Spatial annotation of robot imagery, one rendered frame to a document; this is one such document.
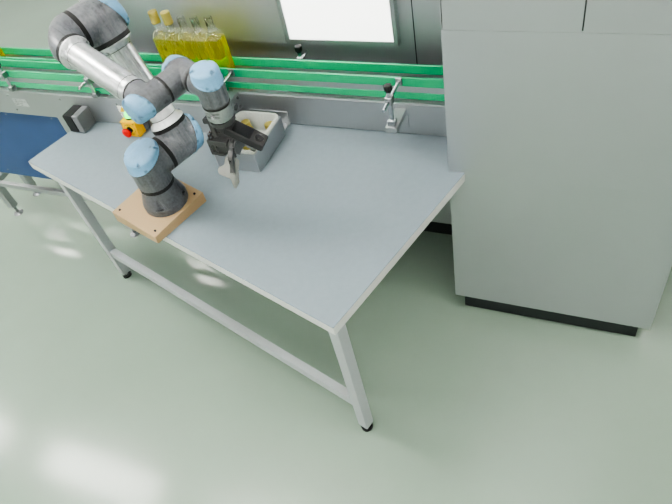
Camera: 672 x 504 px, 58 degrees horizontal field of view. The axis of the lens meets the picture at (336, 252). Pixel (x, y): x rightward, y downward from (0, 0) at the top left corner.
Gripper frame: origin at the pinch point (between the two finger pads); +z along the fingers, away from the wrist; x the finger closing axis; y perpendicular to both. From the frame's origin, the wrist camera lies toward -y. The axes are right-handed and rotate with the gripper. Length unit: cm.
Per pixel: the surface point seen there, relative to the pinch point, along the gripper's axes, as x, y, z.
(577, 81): -30, -86, -15
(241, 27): -72, 32, 2
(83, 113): -43, 98, 25
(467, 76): -32, -58, -13
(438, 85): -50, -46, 5
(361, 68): -59, -17, 7
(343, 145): -39.9, -14.0, 25.9
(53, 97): -48, 115, 23
